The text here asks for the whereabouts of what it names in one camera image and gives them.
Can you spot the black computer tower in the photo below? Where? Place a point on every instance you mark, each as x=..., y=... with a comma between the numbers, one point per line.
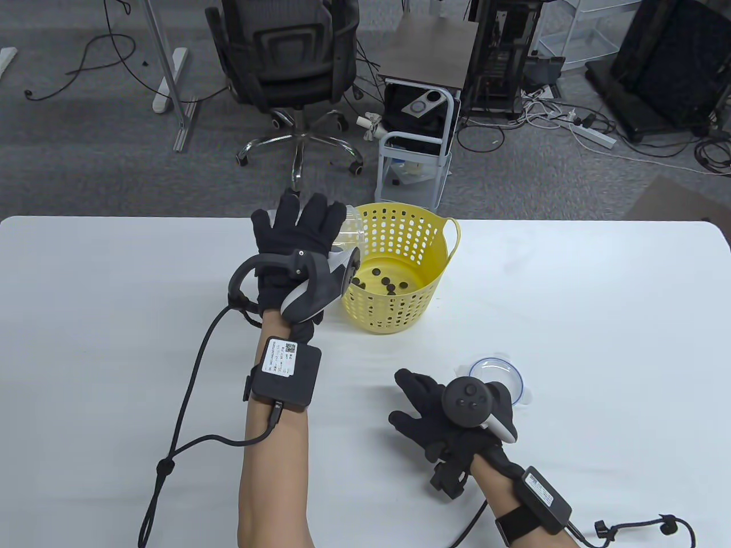
x=502, y=57

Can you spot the black case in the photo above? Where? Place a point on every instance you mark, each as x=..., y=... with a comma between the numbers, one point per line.
x=417, y=128

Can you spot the brown side table top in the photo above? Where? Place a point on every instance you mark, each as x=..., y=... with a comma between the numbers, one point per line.
x=428, y=51

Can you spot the person's left forearm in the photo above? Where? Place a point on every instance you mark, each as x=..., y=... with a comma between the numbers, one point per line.
x=274, y=474

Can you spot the white paper roll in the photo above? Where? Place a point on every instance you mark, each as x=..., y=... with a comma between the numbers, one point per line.
x=368, y=121

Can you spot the person's left hand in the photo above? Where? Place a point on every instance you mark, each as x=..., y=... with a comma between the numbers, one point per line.
x=297, y=228

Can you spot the clear blue-ringed jar lid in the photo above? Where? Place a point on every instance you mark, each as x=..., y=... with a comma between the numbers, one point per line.
x=502, y=368

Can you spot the black white handheld controller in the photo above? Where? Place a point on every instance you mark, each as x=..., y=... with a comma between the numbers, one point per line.
x=317, y=285
x=465, y=399

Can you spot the white power strip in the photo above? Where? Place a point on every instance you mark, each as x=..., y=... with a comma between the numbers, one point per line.
x=594, y=137

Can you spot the person's right hand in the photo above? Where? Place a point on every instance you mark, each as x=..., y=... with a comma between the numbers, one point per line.
x=420, y=394

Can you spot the white rolling cart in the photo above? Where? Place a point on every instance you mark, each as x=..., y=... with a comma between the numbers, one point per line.
x=388, y=171

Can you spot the dark grey box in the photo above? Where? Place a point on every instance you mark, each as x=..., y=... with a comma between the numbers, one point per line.
x=545, y=71

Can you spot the brown mat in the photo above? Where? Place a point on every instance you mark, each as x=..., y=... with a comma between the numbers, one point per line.
x=679, y=200

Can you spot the clear plastic jar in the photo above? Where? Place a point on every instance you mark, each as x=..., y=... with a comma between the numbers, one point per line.
x=351, y=228

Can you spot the grey round device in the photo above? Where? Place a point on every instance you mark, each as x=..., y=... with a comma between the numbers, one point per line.
x=422, y=104

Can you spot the white desk leg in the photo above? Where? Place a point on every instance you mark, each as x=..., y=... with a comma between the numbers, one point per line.
x=170, y=80

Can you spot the yellow perforated laundry basket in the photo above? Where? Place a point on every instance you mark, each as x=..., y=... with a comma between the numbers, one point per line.
x=400, y=314

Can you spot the black wrist sensor box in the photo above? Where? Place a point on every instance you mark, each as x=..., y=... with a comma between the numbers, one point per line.
x=542, y=494
x=291, y=377

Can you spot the aluminium rail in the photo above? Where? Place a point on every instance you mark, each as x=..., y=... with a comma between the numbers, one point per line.
x=184, y=134

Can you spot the person's right forearm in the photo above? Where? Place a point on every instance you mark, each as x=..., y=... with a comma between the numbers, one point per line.
x=491, y=485

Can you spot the white desk foot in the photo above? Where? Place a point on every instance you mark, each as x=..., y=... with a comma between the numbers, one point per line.
x=5, y=60

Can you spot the black office chair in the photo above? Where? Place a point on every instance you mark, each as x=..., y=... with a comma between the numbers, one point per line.
x=297, y=57

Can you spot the pile of black Go stones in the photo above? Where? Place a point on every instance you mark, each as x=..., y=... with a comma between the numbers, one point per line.
x=389, y=281

